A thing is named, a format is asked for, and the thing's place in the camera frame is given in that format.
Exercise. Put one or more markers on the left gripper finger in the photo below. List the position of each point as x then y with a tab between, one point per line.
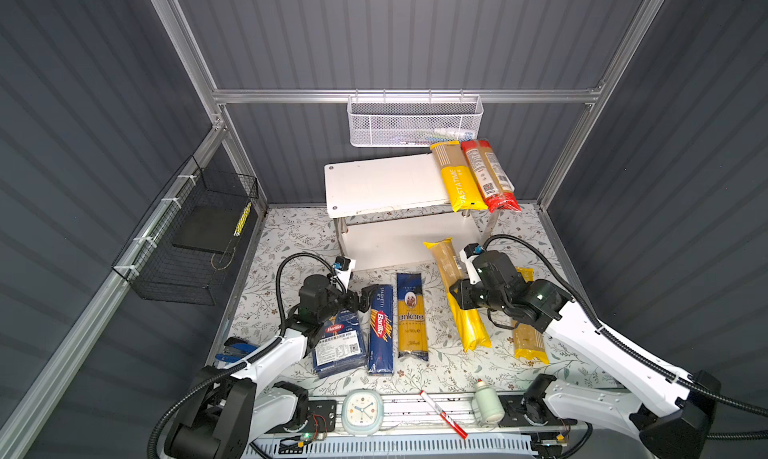
352	302
366	297

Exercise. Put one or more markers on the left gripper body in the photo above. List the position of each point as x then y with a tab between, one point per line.
332	301

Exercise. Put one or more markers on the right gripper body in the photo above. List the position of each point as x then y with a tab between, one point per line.
470	295

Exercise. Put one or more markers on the yellow Pastatime bag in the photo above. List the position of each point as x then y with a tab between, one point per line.
470	327
529	344
457	177

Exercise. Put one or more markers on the blue yellow spaghetti bag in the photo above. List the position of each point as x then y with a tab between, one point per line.
412	331

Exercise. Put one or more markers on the red spaghetti bag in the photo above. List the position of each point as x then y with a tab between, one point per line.
495	186

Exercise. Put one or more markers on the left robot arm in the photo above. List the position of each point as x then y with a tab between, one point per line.
228	408

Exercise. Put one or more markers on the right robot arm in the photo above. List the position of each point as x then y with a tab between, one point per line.
669	410

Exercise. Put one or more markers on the blue Barilla pasta box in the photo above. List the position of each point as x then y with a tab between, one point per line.
341	347

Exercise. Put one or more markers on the white two-tier shelf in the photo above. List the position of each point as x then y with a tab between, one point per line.
382	211

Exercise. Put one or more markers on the blue Barilla spaghetti box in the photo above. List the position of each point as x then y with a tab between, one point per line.
380	352

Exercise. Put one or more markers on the floral table mat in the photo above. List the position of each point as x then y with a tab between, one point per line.
449	369

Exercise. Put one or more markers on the blue object at left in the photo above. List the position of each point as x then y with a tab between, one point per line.
234	350

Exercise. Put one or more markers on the yellow green brush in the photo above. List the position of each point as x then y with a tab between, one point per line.
242	220

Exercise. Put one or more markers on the mint alarm clock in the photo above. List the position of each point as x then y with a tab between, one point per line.
362	412

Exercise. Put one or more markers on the small white bottle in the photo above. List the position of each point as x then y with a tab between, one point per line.
486	404

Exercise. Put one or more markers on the red white marker pen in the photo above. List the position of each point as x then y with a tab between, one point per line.
443	415

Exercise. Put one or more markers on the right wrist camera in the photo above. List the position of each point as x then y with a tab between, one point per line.
467	255

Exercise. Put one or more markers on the black wire basket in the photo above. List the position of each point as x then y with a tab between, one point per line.
188	253

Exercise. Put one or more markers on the white slotted cable duct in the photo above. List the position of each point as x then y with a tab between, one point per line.
400	446

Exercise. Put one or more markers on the white wire mesh basket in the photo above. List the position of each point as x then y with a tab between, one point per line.
412	121

